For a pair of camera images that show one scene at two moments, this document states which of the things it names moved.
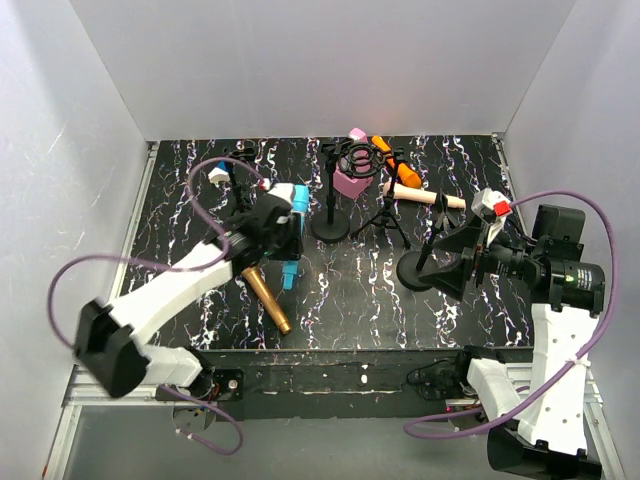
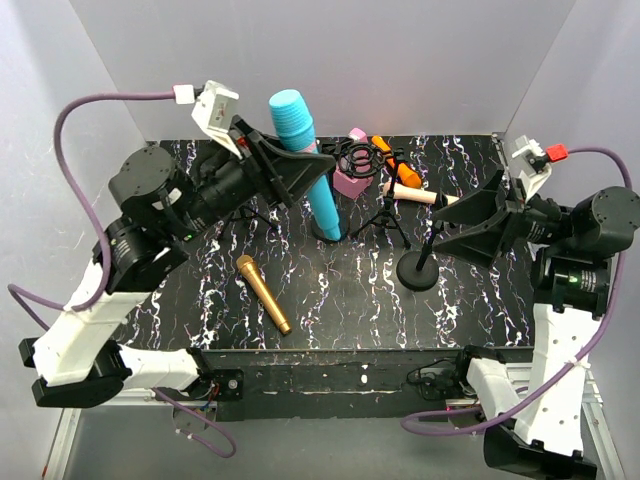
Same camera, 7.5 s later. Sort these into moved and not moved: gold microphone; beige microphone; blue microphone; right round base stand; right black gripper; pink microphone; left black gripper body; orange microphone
Moved: blue microphone; left black gripper body; right black gripper
Not moved: gold microphone; pink microphone; orange microphone; beige microphone; right round base stand
